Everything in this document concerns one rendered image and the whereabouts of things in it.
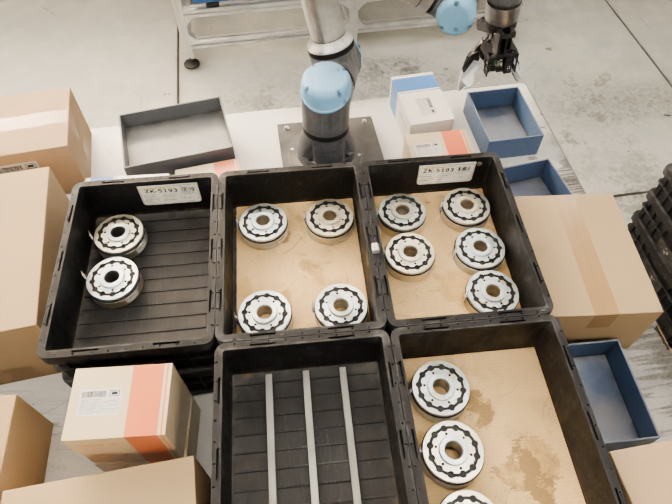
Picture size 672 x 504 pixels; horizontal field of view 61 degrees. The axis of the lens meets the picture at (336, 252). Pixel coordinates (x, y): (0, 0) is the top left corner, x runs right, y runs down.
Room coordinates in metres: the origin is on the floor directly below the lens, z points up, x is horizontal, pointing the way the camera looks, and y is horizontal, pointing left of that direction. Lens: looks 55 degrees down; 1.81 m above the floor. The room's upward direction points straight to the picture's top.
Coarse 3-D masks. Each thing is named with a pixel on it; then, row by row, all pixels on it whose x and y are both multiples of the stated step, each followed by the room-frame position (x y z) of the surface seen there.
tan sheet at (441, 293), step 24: (432, 192) 0.85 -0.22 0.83; (480, 192) 0.85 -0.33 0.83; (432, 216) 0.78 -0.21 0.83; (384, 240) 0.71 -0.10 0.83; (432, 240) 0.71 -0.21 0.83; (504, 264) 0.65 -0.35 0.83; (408, 288) 0.59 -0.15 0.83; (432, 288) 0.59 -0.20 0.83; (456, 288) 0.59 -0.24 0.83; (408, 312) 0.54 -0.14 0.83; (432, 312) 0.54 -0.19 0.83; (456, 312) 0.54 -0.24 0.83
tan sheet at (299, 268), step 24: (240, 216) 0.78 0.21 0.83; (288, 216) 0.78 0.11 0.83; (240, 240) 0.71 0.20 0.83; (288, 240) 0.71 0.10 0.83; (312, 240) 0.71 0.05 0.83; (240, 264) 0.65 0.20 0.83; (264, 264) 0.65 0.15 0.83; (288, 264) 0.65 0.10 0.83; (312, 264) 0.65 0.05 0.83; (336, 264) 0.65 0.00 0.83; (360, 264) 0.65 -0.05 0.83; (240, 288) 0.59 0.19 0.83; (264, 288) 0.59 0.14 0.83; (288, 288) 0.59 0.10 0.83; (312, 288) 0.59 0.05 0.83; (360, 288) 0.59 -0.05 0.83; (312, 312) 0.54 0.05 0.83
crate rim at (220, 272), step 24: (264, 168) 0.83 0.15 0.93; (288, 168) 0.83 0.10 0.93; (312, 168) 0.83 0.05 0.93; (336, 168) 0.83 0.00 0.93; (360, 168) 0.83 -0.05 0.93; (360, 192) 0.78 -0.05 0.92; (216, 288) 0.53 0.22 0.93; (216, 312) 0.48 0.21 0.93; (384, 312) 0.48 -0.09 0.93; (216, 336) 0.44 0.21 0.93; (240, 336) 0.44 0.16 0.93; (264, 336) 0.44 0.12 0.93; (288, 336) 0.44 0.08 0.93
